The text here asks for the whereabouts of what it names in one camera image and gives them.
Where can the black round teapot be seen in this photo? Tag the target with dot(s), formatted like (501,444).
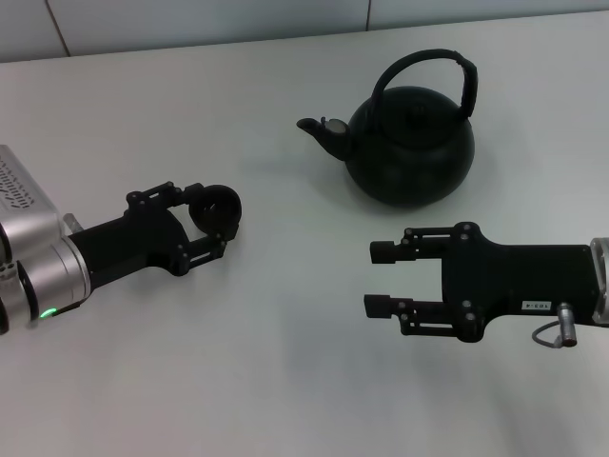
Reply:
(409,157)

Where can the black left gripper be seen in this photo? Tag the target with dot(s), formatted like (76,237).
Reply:
(128,243)

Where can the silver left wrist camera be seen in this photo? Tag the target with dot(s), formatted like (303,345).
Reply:
(24,200)

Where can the small dark brown teacup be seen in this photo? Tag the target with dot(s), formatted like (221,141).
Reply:
(214,209)

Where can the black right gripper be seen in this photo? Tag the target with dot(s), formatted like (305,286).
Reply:
(514,276)

